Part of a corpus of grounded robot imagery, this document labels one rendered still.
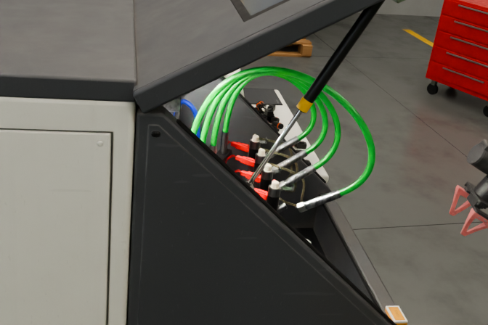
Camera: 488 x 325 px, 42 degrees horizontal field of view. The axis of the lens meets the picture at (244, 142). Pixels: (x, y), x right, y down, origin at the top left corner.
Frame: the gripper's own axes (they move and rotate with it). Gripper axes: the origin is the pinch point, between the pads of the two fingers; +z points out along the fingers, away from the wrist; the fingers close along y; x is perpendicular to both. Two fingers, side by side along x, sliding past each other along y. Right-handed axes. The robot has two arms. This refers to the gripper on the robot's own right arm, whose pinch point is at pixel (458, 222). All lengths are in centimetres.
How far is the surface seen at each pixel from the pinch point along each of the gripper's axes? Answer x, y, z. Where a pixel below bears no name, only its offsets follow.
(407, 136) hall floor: 115, -290, 53
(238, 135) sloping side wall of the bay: -58, -14, 16
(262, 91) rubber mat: -42, -86, 23
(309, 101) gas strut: -67, 50, -19
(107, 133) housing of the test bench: -91, 56, -1
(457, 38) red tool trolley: 135, -377, -20
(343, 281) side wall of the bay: -42, 50, 5
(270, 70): -69, 24, -13
